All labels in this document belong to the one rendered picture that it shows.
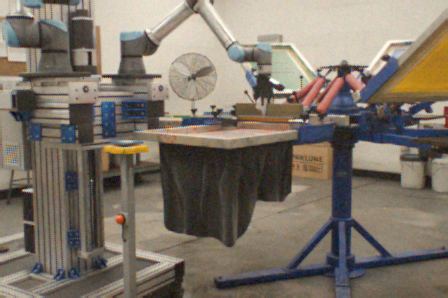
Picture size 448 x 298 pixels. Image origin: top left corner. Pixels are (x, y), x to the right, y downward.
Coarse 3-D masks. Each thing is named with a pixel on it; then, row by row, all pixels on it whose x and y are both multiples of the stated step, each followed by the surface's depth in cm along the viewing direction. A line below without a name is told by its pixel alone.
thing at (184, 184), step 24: (168, 144) 236; (168, 168) 239; (192, 168) 228; (216, 168) 220; (168, 192) 240; (192, 192) 230; (216, 192) 222; (168, 216) 241; (192, 216) 231; (216, 216) 223
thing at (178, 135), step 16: (176, 128) 254; (192, 128) 262; (208, 128) 271; (224, 128) 281; (240, 128) 291; (256, 128) 285; (272, 128) 278; (288, 128) 271; (192, 144) 214; (208, 144) 208; (224, 144) 202; (240, 144) 205; (256, 144) 213
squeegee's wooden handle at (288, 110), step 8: (240, 104) 276; (248, 104) 272; (272, 104) 262; (280, 104) 259; (288, 104) 256; (296, 104) 253; (240, 112) 276; (248, 112) 273; (256, 112) 269; (272, 112) 263; (280, 112) 259; (288, 112) 256; (296, 112) 253
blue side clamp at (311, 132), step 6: (300, 126) 235; (306, 126) 239; (312, 126) 243; (318, 126) 247; (324, 126) 251; (330, 126) 255; (300, 132) 236; (306, 132) 239; (312, 132) 243; (318, 132) 247; (324, 132) 251; (330, 132) 256; (300, 138) 236; (306, 138) 240; (312, 138) 243; (318, 138) 248
